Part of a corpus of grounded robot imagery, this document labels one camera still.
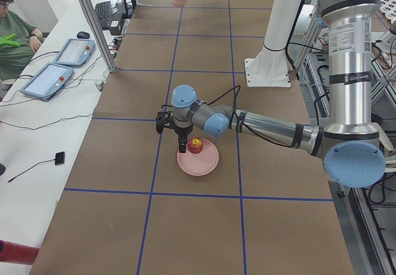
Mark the red yellow apple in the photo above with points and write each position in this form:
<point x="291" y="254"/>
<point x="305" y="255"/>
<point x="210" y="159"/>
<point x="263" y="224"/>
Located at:
<point x="195" y="145"/>

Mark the black computer mouse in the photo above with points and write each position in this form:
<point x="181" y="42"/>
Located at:
<point x="83" y="35"/>

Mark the red cylinder object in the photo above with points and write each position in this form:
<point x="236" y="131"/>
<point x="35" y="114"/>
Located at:
<point x="17" y="253"/>

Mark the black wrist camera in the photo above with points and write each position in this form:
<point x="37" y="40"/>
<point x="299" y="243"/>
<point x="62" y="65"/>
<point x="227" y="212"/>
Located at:
<point x="164" y="120"/>

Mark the black keyboard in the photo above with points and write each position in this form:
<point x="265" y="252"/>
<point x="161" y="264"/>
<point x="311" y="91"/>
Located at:
<point x="103" y="13"/>

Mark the far blue teach pendant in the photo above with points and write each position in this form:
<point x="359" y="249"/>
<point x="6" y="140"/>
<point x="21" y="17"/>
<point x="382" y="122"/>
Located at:
<point x="75" y="52"/>

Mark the person in green shirt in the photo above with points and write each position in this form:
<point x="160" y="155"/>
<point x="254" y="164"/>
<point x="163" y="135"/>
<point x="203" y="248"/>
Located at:
<point x="19" y="42"/>

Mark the pink plate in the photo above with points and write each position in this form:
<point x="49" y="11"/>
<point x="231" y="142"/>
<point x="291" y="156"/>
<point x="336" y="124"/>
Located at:
<point x="199" y="164"/>

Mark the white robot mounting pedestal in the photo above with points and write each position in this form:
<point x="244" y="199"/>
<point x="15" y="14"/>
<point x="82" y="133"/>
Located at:
<point x="269" y="68"/>

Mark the small black square device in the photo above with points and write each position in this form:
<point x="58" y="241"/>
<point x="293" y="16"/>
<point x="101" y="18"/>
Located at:
<point x="59" y="158"/>

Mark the blue teach pendant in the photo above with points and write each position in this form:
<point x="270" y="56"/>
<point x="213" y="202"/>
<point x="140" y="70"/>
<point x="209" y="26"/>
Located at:
<point x="75" y="52"/>
<point x="48" y="81"/>

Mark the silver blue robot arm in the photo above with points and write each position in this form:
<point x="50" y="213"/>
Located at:
<point x="349" y="145"/>

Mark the aluminium frame post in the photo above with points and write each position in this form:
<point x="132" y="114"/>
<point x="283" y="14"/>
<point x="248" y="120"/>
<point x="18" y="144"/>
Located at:
<point x="90" y="15"/>

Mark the pink bowl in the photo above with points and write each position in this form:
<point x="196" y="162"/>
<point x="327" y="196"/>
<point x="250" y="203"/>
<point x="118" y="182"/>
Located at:
<point x="179" y="3"/>

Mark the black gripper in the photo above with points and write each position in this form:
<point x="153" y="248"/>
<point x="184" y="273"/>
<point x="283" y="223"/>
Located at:
<point x="182" y="130"/>

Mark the near blue teach pendant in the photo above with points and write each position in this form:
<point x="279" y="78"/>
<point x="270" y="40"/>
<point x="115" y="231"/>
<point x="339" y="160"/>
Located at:
<point x="48" y="81"/>

